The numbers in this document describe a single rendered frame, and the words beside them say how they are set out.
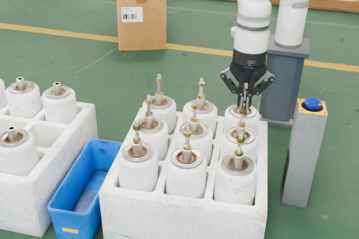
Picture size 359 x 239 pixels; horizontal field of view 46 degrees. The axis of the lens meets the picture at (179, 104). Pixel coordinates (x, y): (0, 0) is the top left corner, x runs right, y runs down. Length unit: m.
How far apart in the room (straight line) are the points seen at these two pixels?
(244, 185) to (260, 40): 0.32
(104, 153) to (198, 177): 0.41
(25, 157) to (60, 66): 0.98
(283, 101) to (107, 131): 0.64
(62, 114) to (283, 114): 0.78
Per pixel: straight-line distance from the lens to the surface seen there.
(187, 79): 1.86
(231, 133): 1.09
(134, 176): 1.00
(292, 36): 1.47
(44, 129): 1.30
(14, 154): 1.09
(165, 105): 1.18
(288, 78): 1.51
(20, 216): 1.18
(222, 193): 1.00
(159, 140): 1.09
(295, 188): 1.24
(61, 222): 1.12
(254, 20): 0.91
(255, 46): 0.93
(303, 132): 1.13
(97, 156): 1.33
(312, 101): 1.12
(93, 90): 1.80
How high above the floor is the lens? 0.87
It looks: 31 degrees down
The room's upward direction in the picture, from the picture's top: 1 degrees clockwise
